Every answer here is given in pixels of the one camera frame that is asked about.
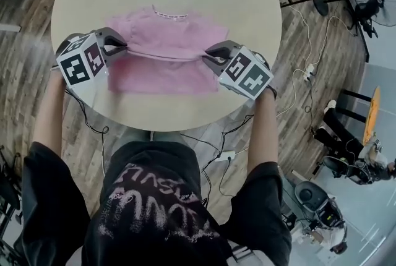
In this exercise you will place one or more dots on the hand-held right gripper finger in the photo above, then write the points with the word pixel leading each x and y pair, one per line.
pixel 213 55

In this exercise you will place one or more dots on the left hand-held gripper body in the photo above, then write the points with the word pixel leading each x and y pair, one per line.
pixel 81 61

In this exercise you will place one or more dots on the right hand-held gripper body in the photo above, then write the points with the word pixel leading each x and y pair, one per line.
pixel 244 72

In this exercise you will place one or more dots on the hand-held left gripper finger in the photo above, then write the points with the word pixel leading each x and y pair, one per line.
pixel 117 47

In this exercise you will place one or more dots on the pink long-sleeved top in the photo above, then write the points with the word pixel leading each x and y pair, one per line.
pixel 168 51

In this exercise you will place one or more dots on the person's right forearm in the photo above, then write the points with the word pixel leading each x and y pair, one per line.
pixel 263 131

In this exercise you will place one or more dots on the person's left forearm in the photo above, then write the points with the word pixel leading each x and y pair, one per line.
pixel 51 107

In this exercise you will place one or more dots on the white power strip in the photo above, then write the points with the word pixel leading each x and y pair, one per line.
pixel 308 71

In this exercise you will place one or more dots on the person's grey trousers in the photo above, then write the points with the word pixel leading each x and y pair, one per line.
pixel 154 136

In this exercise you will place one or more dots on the orange round table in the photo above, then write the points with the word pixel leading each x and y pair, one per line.
pixel 372 116

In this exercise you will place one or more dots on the black standing fan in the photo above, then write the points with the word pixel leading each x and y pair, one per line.
pixel 368 11

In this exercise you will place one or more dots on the black office chair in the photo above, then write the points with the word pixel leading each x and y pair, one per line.
pixel 346 169

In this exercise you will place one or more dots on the person's black printed t-shirt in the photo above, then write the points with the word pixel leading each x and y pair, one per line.
pixel 148 206

